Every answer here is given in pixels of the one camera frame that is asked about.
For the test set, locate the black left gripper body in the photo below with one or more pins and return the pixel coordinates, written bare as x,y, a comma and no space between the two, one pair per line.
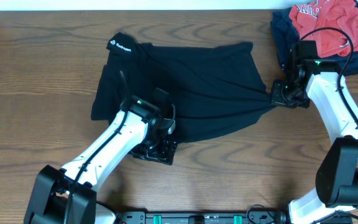
158,149

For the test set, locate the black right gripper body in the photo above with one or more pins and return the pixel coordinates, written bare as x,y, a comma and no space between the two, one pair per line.
287,95

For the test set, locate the black t-shirt with logo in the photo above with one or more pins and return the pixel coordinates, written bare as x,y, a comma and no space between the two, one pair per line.
216,91

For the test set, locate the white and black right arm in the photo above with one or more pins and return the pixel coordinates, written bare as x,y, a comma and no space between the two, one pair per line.
335,194

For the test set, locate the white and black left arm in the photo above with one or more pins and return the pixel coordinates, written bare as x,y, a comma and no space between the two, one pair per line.
68,194

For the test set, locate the navy blue crumpled garment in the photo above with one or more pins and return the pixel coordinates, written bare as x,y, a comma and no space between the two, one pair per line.
286,36

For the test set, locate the red crumpled shirt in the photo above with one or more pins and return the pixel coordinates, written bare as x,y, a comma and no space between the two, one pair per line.
332,24

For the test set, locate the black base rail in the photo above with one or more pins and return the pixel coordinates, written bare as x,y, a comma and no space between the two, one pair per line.
255,214

